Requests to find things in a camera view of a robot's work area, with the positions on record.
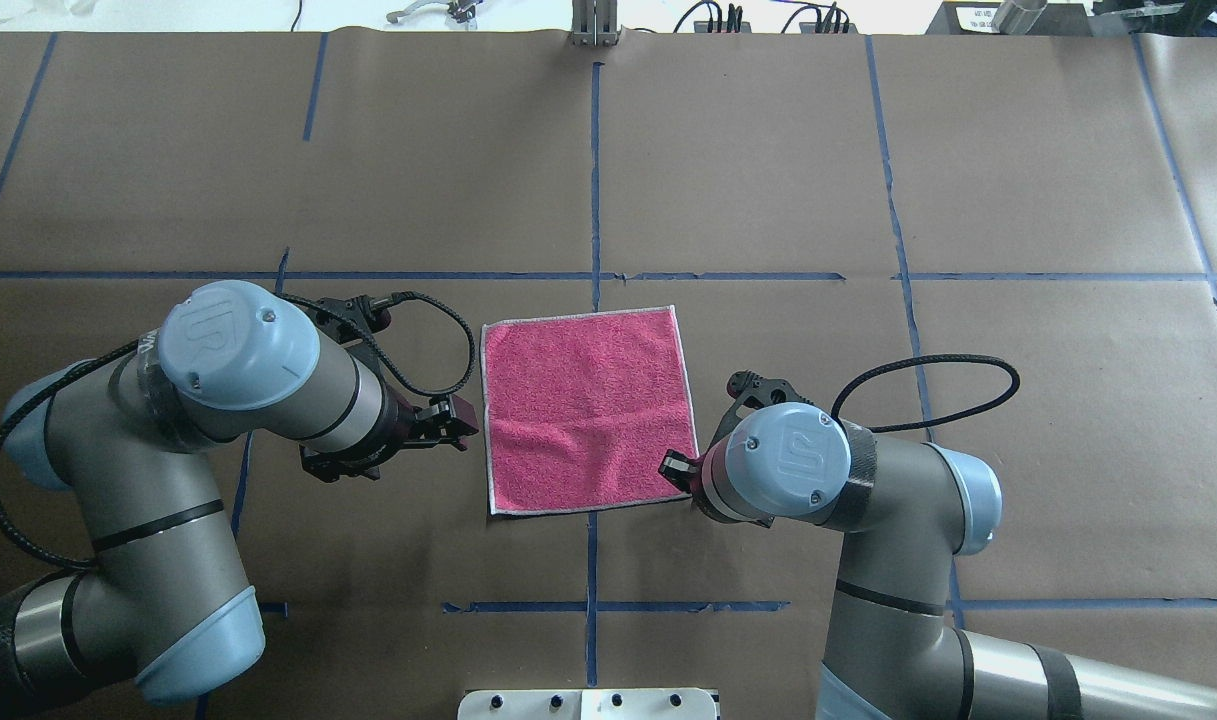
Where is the pink and grey towel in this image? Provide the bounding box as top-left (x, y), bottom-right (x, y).
top-left (479, 306), bottom-right (699, 516)

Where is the white camera stand post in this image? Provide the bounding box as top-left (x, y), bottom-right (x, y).
top-left (458, 687), bottom-right (722, 719)

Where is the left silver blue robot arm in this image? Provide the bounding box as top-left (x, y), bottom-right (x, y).
top-left (0, 281), bottom-right (479, 719)

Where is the aluminium frame post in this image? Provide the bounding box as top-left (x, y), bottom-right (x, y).
top-left (568, 0), bottom-right (621, 47)

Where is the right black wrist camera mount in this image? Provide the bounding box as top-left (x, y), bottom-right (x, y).
top-left (710, 370), bottom-right (817, 445)

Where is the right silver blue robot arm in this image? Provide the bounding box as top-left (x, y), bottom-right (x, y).
top-left (658, 403), bottom-right (1217, 719)

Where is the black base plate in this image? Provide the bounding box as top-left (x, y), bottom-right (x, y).
top-left (924, 1), bottom-right (1092, 36)

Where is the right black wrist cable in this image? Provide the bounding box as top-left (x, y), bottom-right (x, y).
top-left (830, 355), bottom-right (1021, 435)

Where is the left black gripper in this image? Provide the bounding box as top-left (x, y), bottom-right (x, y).
top-left (370, 386), bottom-right (479, 462)

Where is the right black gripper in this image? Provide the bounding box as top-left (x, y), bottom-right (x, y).
top-left (658, 451), bottom-right (710, 506)

